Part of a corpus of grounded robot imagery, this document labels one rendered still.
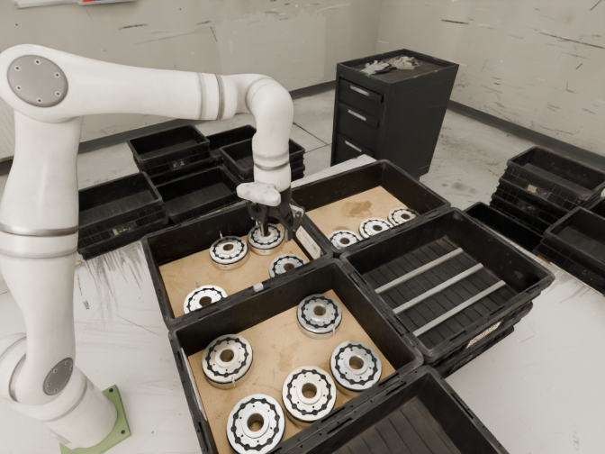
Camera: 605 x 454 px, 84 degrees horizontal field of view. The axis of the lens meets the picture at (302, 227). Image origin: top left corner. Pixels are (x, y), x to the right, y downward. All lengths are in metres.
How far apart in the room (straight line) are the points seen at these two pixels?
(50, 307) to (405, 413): 0.62
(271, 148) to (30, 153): 0.35
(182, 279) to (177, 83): 0.54
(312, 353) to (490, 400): 0.43
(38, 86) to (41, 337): 0.34
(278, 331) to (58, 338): 0.41
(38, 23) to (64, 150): 2.83
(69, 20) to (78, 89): 2.89
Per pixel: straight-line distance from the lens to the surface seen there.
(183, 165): 2.09
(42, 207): 0.57
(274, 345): 0.78
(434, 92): 2.35
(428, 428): 0.75
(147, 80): 0.55
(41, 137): 0.61
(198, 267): 0.95
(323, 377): 0.72
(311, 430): 0.61
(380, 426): 0.73
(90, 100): 0.54
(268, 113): 0.58
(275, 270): 0.87
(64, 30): 3.42
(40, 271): 0.59
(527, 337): 1.12
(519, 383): 1.03
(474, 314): 0.92
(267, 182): 0.66
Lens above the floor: 1.51
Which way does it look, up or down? 42 degrees down
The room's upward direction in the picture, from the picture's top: straight up
